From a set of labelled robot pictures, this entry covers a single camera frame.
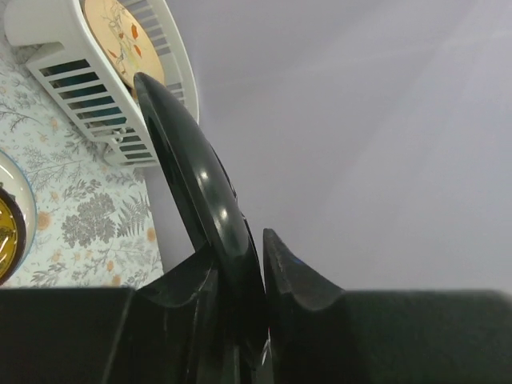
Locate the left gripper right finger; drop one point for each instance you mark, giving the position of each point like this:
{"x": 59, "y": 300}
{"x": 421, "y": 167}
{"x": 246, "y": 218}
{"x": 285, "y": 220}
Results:
{"x": 321, "y": 333}

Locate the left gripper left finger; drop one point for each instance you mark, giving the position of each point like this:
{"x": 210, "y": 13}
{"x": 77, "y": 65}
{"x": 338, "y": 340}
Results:
{"x": 160, "y": 333}

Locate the black glossy plate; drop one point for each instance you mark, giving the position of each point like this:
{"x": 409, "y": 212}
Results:
{"x": 208, "y": 206}

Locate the dark teal dish in basket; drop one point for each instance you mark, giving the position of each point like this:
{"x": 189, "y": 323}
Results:
{"x": 93, "y": 108}

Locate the floral table mat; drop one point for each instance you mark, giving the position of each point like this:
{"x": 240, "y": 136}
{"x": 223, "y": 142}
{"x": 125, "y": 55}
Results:
{"x": 95, "y": 226}

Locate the white plastic slatted basket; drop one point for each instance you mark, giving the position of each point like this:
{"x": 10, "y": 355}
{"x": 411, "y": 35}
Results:
{"x": 87, "y": 53}

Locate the beige floral round plate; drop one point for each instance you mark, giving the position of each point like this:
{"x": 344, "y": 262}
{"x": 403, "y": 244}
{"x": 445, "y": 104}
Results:
{"x": 123, "y": 40}

